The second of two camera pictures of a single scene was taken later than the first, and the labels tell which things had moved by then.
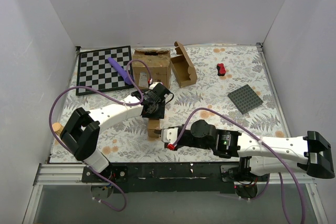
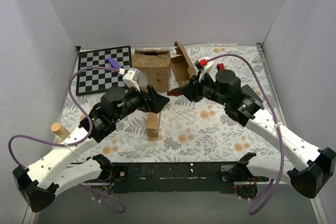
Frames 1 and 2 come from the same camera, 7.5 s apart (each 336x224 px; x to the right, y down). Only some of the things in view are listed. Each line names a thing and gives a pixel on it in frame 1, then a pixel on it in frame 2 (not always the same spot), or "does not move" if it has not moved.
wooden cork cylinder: [57, 127] does not move
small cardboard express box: [153, 124] does not move
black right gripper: [181, 139] -> [196, 88]
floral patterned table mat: [234, 90] does not move
